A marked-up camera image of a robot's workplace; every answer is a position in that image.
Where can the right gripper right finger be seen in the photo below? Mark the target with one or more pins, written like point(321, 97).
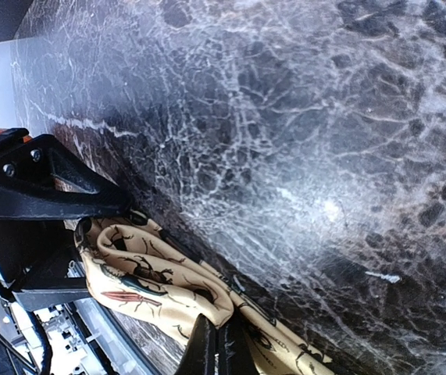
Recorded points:
point(235, 357)

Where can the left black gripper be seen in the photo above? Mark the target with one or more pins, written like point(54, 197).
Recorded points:
point(41, 179)

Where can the yellow beetle-pattern tie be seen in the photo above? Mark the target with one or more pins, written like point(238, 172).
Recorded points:
point(132, 267)

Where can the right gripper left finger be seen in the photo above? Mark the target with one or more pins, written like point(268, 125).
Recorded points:
point(199, 357)

